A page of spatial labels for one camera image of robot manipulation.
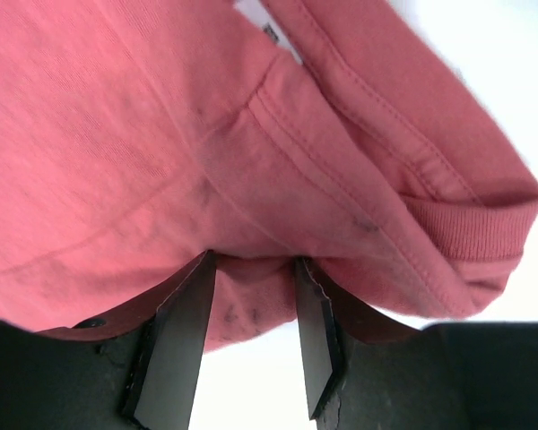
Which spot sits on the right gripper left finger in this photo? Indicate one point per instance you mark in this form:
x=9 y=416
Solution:
x=134 y=366

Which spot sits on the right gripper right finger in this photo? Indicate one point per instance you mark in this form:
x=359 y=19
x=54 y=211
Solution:
x=365 y=370

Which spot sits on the red t shirt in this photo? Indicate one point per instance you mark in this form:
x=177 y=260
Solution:
x=134 y=135

